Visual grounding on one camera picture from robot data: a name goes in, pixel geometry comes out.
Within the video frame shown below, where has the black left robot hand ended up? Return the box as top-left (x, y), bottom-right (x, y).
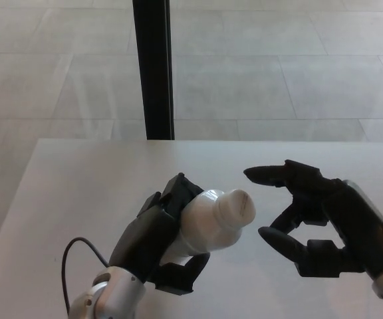
top-left (108, 172), bottom-right (211, 296)

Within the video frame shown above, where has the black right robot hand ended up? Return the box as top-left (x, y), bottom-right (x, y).
top-left (243, 159), bottom-right (383, 280)

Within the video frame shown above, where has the white plastic bottle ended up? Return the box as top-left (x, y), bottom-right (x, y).
top-left (160, 188), bottom-right (246, 267)

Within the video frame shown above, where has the white bottle cap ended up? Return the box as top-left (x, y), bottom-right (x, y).
top-left (218, 189), bottom-right (257, 230)

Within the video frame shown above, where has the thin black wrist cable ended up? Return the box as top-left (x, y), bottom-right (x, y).
top-left (61, 237), bottom-right (110, 315)

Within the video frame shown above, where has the black vertical window post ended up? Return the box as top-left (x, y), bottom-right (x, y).
top-left (132, 0), bottom-right (176, 140)

